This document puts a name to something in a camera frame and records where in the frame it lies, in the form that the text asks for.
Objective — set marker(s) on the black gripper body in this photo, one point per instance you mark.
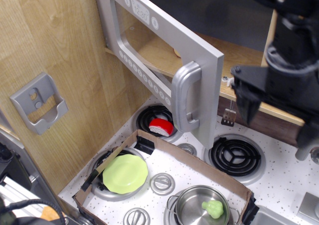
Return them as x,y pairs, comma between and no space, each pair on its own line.
286,85

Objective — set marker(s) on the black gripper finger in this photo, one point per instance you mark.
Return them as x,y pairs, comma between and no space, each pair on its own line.
308,136
248,102

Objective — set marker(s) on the grey toy microwave door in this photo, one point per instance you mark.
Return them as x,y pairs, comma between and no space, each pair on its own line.
143,36

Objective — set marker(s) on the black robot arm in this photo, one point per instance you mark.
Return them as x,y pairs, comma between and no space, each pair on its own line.
297,28

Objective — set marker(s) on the grey toy faucet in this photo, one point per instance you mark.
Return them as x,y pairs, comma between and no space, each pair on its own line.
313,151

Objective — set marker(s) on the hanging metal spatula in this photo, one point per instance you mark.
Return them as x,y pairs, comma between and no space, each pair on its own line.
229,115

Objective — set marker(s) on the back right black burner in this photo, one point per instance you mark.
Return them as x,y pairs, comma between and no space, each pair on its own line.
237,156

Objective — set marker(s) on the black burner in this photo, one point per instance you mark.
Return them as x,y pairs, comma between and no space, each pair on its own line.
237,156
99,190
144,116

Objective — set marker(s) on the grey toy sink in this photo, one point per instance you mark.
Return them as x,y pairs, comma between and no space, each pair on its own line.
306,213

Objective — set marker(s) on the grey knob middle centre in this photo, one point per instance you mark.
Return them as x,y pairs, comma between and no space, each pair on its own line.
188,148

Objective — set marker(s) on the grey knob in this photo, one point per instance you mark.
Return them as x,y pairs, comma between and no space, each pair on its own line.
137,216
188,148
162,184

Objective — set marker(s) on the brown cardboard barrier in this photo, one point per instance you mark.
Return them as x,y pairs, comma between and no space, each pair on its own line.
160,157

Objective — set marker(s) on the red yellow toy fruit slice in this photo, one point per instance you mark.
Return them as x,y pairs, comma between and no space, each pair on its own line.
176,53

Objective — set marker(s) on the red toy cheese wedge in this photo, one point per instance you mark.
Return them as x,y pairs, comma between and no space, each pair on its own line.
161,126

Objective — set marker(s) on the back left black burner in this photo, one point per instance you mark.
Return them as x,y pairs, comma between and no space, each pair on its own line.
144,116

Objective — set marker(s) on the green toy broccoli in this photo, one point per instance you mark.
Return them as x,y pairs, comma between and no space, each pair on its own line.
214,208

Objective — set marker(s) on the stainless steel pot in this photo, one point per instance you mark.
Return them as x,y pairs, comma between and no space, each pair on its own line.
190,207

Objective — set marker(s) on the grey knob front centre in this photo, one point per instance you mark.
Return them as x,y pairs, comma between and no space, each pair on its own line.
162,184

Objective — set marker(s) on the light green plastic plate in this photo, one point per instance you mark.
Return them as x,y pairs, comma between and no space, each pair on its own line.
125,174

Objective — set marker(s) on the grey knob front bottom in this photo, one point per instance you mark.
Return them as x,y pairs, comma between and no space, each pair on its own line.
137,216

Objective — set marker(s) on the front left black burner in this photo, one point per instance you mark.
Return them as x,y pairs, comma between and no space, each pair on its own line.
99,190

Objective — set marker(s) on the grey wall phone holder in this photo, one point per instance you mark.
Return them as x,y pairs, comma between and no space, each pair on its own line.
34,95

